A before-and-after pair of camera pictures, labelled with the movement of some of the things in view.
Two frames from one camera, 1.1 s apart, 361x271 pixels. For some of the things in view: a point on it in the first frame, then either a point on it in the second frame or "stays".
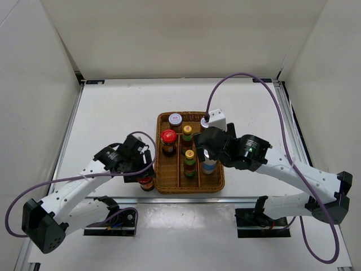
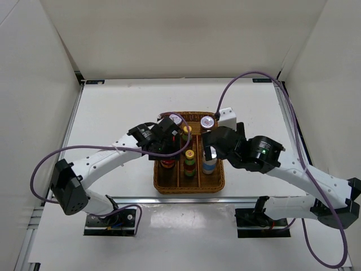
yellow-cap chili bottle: [186, 140] stays
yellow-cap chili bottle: [189, 164] stays
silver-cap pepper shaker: [208, 165] stays
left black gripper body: [136, 164] to [167, 147]
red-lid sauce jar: [146, 183] to [167, 163]
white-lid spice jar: [175, 119] stays
